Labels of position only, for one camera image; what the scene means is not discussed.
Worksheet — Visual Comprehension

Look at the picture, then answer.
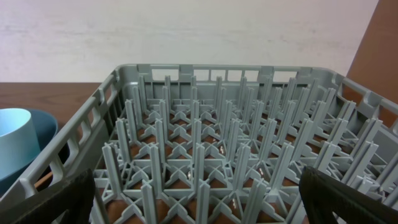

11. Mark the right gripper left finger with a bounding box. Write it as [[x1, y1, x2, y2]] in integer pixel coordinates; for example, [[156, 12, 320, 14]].
[[1, 169, 96, 223]]

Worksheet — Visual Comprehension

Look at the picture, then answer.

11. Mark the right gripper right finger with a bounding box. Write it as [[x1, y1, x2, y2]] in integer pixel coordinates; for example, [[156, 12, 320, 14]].
[[298, 166, 397, 223]]

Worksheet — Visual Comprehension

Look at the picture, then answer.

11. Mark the grey plastic dishwasher rack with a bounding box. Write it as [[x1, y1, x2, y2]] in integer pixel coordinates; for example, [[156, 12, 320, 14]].
[[1, 64, 397, 223]]

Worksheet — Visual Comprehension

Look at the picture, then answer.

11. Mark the wooden chopstick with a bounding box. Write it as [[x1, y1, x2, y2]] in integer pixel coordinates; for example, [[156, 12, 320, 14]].
[[34, 171, 53, 190]]

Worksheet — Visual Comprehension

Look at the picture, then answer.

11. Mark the light blue plastic cup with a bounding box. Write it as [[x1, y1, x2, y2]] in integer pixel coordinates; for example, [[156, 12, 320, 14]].
[[1, 108, 40, 179]]

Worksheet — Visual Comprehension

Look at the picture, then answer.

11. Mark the dark blue plate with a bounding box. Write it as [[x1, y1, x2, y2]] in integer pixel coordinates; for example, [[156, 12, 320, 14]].
[[1, 108, 58, 195]]

